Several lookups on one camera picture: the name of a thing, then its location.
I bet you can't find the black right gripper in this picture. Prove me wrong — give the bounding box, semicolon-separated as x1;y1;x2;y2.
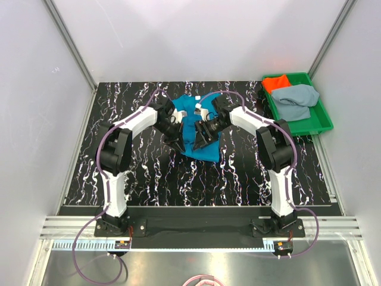
193;117;229;151

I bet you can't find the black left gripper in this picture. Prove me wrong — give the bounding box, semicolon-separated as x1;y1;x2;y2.
153;119;186;154

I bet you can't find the blue t shirt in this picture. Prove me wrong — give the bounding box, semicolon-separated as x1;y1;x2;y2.
173;94;220;163

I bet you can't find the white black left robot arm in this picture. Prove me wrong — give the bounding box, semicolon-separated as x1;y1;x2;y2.
95;98;187;236

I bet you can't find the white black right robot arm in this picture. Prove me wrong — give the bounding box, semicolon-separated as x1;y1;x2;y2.
193;95;297;237

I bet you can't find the orange t shirt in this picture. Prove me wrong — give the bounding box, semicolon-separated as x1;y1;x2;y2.
261;74;291;94

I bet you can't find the grey t shirt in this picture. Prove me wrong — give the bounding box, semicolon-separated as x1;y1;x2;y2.
271;84;320;122

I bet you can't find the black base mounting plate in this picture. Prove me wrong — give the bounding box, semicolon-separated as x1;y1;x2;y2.
94;217;305;238

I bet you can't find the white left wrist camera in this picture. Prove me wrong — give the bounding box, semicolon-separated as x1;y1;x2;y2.
171;109;188;123

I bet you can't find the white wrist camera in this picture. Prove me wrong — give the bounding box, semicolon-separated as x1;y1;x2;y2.
171;109;188;123
194;103;209;121

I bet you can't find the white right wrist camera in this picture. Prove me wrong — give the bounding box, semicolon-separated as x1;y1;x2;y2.
194;103;209;121

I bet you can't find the pink cable loop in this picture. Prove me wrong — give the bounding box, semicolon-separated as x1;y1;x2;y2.
182;274;224;286

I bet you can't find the aluminium frame rail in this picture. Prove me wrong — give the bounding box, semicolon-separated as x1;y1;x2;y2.
40;216;364;241

